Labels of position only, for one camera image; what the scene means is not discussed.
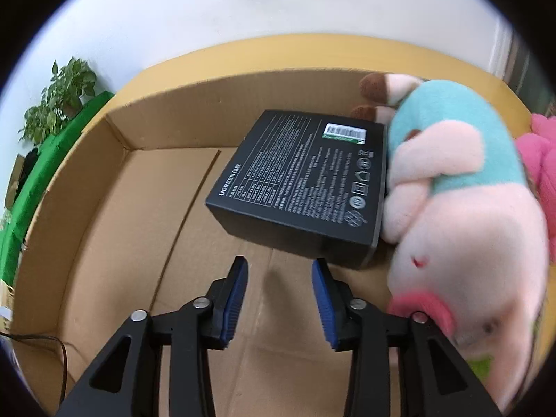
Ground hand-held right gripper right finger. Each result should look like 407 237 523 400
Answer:
311 258 505 417

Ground black cable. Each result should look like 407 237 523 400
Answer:
0 331 68 398

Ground black product box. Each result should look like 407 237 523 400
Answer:
205 109 388 271

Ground brown cardboard box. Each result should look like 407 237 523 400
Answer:
9 68 513 417

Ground green cloth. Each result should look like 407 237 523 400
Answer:
0 91 116 285

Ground green potted plant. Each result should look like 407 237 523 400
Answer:
18 56 97 145

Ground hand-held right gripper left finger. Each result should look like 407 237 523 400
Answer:
55 256 249 417

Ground pink pig plush toy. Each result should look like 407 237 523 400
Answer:
351 72 549 413

